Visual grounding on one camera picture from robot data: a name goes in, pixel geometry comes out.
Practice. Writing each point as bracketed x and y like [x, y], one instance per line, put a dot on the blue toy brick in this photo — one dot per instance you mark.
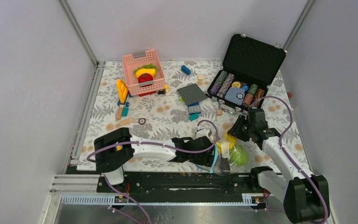
[186, 70]

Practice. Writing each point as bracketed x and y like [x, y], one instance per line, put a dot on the green fake cabbage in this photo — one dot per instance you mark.
[238, 155]

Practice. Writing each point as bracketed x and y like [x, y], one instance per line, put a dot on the black poker chip case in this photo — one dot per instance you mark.
[251, 62]

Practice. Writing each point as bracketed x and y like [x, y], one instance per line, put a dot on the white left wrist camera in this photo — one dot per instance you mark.
[204, 132]

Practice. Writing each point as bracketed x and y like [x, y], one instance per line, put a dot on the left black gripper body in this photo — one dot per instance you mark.
[204, 159]

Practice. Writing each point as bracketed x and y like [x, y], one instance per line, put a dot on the grey lego baseplate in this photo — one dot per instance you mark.
[191, 94]

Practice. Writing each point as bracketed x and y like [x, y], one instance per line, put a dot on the red toy brick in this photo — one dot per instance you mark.
[147, 93]

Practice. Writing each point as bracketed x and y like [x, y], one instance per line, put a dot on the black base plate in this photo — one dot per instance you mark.
[173, 187]

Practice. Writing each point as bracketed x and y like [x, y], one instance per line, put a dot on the purple fake eggplant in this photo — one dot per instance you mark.
[224, 166]

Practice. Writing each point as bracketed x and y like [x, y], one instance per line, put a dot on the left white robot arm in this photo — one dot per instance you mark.
[114, 149]

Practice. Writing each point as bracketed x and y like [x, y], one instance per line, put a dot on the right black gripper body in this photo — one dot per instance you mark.
[242, 129]

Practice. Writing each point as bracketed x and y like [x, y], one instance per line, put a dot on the grey lego brick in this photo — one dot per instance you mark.
[194, 108]

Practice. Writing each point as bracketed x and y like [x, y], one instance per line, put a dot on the teal toy block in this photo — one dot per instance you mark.
[193, 117]

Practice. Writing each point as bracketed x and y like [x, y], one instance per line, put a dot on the yellow toy block stack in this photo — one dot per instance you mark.
[123, 92]

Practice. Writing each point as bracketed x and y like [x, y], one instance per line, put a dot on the yellow fake mango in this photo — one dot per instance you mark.
[141, 72]

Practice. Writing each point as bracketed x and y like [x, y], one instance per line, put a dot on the green fake grapes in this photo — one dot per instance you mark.
[146, 66]

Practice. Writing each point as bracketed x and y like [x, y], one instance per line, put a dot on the clear zip top bag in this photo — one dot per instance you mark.
[214, 169]

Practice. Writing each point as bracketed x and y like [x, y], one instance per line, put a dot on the red fake apple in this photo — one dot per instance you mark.
[145, 79]

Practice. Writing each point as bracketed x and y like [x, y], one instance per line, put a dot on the wooden plank block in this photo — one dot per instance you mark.
[126, 121]

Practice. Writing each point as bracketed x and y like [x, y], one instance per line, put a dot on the yellow fake banana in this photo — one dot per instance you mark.
[227, 142]

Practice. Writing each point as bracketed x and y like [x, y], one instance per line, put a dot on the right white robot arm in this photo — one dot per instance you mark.
[304, 195]

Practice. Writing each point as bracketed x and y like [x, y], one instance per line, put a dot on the pink plastic basket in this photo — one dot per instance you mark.
[133, 61]

